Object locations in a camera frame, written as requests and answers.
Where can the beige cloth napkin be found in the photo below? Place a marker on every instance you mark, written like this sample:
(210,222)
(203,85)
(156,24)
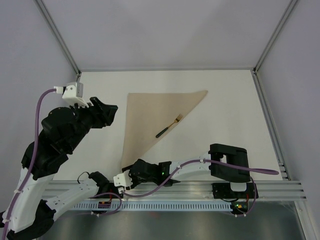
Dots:
(147,114)

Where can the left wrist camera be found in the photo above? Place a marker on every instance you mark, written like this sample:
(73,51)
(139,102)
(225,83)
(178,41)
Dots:
(72,94)

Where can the right aluminium frame post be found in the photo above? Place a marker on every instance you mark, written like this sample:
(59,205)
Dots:
(276,33)

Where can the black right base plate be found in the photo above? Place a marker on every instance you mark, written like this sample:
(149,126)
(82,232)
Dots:
(224,191)

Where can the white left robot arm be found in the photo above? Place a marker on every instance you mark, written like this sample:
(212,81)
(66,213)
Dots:
(29,216)

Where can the aluminium frame post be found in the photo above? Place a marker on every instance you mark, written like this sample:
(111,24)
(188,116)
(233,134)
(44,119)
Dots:
(46,15)
(276,33)

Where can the gold fork green handle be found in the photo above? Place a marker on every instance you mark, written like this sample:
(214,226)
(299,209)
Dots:
(177,120)

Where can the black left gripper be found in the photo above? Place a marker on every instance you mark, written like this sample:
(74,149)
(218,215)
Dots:
(104,113)

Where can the aluminium mounting rail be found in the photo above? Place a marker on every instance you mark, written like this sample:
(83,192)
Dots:
(202,190)

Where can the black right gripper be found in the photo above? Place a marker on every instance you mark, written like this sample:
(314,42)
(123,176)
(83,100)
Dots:
(135,183)

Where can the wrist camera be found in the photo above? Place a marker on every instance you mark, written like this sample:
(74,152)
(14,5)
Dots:
(72,94)
(123,181)

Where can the white slotted cable duct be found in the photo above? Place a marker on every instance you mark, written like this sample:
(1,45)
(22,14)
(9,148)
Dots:
(171,206)

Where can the left aluminium frame post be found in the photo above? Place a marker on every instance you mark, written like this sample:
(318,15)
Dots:
(46,15)

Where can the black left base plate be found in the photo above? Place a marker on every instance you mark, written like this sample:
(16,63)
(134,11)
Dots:
(111,188)

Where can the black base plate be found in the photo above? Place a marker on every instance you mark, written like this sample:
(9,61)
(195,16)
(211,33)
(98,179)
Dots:
(224,191)
(111,188)

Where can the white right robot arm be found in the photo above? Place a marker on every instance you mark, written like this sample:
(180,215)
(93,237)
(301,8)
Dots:
(229,163)

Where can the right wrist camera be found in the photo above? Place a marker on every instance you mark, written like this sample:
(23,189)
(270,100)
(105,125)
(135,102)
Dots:
(123,181)

